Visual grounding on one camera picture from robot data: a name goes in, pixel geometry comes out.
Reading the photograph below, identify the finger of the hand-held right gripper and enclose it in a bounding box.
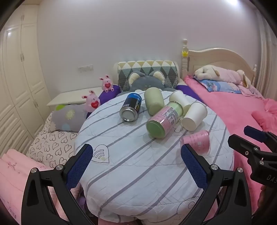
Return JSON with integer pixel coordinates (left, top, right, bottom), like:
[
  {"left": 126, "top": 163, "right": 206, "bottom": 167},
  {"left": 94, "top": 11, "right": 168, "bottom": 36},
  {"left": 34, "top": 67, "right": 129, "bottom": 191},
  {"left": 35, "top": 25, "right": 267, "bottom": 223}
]
[
  {"left": 227, "top": 134, "right": 265, "bottom": 167},
  {"left": 244, "top": 125, "right": 277, "bottom": 150}
]

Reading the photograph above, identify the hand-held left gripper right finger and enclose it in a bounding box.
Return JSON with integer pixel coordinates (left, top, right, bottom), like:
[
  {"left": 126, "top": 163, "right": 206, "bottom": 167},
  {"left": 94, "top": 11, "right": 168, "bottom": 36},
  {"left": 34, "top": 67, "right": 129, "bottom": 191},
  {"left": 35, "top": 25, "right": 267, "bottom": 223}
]
[{"left": 181, "top": 143, "right": 253, "bottom": 225}]

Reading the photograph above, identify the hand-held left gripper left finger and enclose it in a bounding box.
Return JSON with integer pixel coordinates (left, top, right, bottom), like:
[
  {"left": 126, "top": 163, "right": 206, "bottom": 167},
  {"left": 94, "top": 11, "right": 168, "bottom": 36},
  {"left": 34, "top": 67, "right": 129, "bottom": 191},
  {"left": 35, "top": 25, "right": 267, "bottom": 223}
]
[{"left": 21, "top": 143, "right": 96, "bottom": 225}]

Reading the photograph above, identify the pink cup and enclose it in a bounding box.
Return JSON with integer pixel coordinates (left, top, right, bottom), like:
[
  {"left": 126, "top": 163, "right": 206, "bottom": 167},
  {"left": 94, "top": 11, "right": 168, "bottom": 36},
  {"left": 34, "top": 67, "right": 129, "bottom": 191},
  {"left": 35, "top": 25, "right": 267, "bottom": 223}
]
[{"left": 180, "top": 130, "right": 211, "bottom": 155}]

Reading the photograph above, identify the white paper cup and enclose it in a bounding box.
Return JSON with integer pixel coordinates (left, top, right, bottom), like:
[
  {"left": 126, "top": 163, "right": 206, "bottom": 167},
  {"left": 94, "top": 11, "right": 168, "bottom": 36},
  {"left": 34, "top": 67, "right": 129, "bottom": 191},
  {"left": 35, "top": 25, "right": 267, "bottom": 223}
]
[
  {"left": 169, "top": 90, "right": 191, "bottom": 113},
  {"left": 181, "top": 102, "right": 208, "bottom": 131}
]

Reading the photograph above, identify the matte green cup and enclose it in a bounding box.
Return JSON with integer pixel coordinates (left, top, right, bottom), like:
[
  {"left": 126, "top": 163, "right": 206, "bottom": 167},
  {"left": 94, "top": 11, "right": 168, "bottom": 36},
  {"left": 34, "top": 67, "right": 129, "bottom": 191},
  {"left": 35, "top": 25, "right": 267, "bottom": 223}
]
[{"left": 144, "top": 87, "right": 165, "bottom": 116}]

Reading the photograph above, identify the pink crumpled blanket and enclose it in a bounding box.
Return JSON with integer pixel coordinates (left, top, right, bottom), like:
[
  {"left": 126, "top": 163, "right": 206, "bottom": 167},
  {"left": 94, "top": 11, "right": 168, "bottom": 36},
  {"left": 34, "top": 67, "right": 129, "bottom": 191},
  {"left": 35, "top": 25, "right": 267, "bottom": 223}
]
[{"left": 252, "top": 98, "right": 277, "bottom": 131}]

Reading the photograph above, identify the pink bed sheet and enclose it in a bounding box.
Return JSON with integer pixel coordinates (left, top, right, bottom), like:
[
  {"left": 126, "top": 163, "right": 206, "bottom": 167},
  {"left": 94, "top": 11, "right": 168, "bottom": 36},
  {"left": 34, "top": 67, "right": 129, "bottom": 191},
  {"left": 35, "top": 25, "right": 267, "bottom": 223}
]
[{"left": 184, "top": 75, "right": 277, "bottom": 215}]

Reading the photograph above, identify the heart print sheet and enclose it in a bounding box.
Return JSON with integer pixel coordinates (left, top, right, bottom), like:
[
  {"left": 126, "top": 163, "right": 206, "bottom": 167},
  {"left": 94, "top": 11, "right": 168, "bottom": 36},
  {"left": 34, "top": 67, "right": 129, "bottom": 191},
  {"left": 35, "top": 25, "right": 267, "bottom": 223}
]
[{"left": 26, "top": 112, "right": 79, "bottom": 169}]

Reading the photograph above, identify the grey flower pillow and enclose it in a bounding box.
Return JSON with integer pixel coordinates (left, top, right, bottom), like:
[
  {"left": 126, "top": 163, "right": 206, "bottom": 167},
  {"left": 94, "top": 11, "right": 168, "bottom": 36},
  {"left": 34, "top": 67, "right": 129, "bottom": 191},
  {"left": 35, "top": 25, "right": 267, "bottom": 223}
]
[{"left": 49, "top": 104, "right": 90, "bottom": 132}]

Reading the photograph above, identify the striped white quilt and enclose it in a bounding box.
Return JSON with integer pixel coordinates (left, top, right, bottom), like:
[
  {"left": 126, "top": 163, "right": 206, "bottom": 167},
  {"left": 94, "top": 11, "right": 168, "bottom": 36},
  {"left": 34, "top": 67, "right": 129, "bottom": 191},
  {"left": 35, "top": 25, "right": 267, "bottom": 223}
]
[{"left": 74, "top": 89, "right": 235, "bottom": 224}]

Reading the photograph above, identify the green jar with pink label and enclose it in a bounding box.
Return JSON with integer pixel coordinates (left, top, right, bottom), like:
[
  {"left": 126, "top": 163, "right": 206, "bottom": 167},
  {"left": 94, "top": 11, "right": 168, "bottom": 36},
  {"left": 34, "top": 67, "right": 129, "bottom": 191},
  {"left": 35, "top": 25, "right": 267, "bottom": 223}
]
[{"left": 146, "top": 101, "right": 184, "bottom": 139}]

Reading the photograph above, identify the blue cartoon pillow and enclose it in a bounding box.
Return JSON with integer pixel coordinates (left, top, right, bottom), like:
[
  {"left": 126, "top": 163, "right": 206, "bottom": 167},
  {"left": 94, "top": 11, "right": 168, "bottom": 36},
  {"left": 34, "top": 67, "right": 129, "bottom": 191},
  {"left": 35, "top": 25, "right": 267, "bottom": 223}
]
[{"left": 198, "top": 79, "right": 242, "bottom": 94}]

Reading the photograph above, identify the pink plush bunny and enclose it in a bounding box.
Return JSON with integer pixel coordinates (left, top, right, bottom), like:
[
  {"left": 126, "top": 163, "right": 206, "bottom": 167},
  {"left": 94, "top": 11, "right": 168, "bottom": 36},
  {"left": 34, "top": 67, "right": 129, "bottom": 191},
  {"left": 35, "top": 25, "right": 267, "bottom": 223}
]
[
  {"left": 99, "top": 75, "right": 115, "bottom": 92},
  {"left": 82, "top": 90, "right": 101, "bottom": 113}
]

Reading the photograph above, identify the pink folded blanket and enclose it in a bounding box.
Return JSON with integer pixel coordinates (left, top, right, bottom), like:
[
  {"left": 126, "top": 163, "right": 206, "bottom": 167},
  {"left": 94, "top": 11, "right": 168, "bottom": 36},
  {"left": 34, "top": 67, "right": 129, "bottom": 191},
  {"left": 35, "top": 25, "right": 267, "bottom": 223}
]
[{"left": 0, "top": 149, "right": 66, "bottom": 221}]

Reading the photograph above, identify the white and pink plush toy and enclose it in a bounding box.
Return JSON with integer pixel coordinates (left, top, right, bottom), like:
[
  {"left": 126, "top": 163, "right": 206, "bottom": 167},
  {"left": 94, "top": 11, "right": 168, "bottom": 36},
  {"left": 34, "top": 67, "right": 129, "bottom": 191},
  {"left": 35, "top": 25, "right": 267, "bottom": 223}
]
[{"left": 193, "top": 66, "right": 252, "bottom": 88}]

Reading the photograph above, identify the white bedside table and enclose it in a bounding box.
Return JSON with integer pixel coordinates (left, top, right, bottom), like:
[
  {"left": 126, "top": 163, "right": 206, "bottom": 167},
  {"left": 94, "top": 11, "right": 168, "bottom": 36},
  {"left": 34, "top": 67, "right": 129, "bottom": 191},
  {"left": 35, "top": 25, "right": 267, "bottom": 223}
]
[{"left": 47, "top": 87, "right": 103, "bottom": 106}]

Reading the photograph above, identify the purple pillow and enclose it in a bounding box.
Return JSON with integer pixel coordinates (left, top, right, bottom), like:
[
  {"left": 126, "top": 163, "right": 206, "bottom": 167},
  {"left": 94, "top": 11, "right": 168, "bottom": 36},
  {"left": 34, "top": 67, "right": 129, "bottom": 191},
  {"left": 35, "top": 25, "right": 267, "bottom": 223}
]
[
  {"left": 175, "top": 84, "right": 196, "bottom": 99},
  {"left": 98, "top": 84, "right": 121, "bottom": 105}
]

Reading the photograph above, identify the pale curtain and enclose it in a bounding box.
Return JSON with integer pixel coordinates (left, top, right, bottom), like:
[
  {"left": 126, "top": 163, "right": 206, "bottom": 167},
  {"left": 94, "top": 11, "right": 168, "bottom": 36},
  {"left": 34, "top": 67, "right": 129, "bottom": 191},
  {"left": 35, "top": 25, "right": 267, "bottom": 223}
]
[{"left": 253, "top": 8, "right": 277, "bottom": 98}]

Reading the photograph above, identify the blue and black can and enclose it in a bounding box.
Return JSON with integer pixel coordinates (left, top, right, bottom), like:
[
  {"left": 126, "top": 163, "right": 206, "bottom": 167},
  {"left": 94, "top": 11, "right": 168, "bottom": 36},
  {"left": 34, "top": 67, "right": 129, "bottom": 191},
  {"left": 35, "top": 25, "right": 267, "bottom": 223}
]
[{"left": 120, "top": 93, "right": 142, "bottom": 122}]

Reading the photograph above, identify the cream wooden headboard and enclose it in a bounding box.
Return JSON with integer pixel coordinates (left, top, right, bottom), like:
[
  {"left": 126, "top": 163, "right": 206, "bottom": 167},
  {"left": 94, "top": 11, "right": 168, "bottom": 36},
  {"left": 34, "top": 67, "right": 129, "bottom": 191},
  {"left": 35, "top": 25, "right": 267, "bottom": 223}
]
[{"left": 180, "top": 39, "right": 258, "bottom": 87}]

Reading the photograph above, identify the grey plush animal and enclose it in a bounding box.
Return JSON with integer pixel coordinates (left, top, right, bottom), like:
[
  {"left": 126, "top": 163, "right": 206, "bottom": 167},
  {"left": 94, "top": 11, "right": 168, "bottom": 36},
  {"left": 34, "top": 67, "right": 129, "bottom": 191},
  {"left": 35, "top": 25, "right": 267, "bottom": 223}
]
[{"left": 126, "top": 70, "right": 177, "bottom": 93}]

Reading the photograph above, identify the cream wardrobe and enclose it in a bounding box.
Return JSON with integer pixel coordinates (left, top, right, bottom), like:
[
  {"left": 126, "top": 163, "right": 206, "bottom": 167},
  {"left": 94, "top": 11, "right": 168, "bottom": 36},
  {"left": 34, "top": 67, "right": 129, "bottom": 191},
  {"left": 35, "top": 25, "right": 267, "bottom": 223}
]
[{"left": 0, "top": 10, "right": 53, "bottom": 156}]

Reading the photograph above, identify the triangle pattern cushion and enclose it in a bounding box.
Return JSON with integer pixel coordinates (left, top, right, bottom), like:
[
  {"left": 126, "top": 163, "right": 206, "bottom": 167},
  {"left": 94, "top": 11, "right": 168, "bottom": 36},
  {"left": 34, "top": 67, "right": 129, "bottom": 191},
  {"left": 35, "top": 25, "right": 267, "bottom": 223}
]
[{"left": 113, "top": 60, "right": 181, "bottom": 92}]

